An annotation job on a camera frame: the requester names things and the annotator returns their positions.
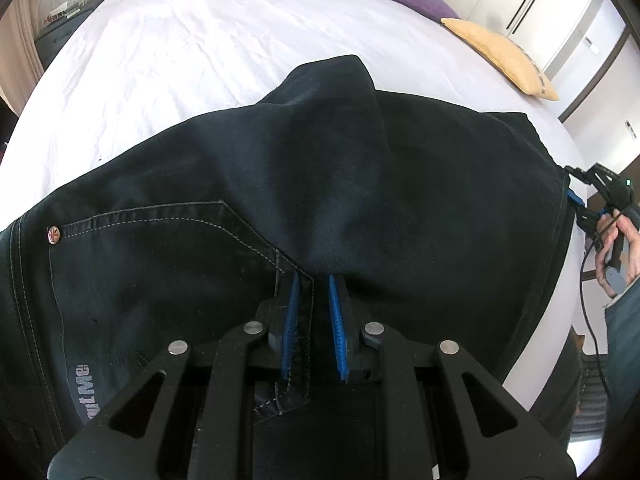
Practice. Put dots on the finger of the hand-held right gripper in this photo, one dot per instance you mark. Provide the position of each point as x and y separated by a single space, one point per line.
576 197
592 174

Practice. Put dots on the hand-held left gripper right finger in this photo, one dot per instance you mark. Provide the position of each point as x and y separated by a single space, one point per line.
337 330

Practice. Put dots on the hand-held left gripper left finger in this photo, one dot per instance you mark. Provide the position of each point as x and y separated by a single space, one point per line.
290 325

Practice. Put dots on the black pants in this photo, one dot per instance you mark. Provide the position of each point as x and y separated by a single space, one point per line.
400 185

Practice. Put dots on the person's right forearm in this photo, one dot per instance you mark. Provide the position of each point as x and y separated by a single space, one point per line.
625 340

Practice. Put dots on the person's right hand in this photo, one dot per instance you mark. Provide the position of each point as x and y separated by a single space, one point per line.
632 255

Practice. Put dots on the yellow pillow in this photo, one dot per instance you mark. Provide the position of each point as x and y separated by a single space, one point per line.
505 55

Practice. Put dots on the bed with white sheet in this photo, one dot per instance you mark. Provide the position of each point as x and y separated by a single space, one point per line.
200 60

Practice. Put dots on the grey nightstand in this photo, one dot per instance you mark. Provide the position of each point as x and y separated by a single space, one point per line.
60 40

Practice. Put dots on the small items on nightstand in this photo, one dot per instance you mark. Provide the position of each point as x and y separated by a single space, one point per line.
62 14

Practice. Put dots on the beige curtain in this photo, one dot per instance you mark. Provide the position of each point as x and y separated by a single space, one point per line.
17 50

